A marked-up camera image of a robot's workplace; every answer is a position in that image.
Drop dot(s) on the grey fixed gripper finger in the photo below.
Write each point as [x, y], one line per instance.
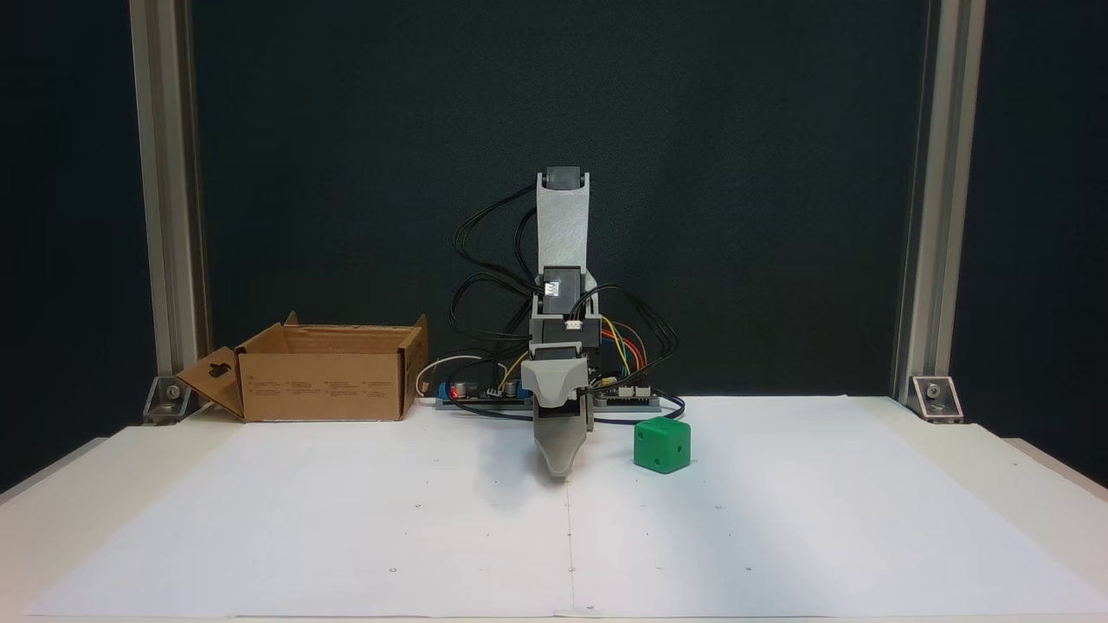
[561, 441]

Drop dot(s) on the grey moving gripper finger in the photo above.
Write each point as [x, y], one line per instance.
[558, 381]

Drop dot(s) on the green die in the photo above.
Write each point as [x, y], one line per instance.
[662, 446]

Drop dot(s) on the open cardboard box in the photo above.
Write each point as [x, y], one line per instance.
[320, 385]

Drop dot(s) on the metal corner bracket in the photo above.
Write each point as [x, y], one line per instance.
[169, 400]
[935, 398]

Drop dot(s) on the aluminium frame post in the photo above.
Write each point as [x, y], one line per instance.
[169, 190]
[939, 190]

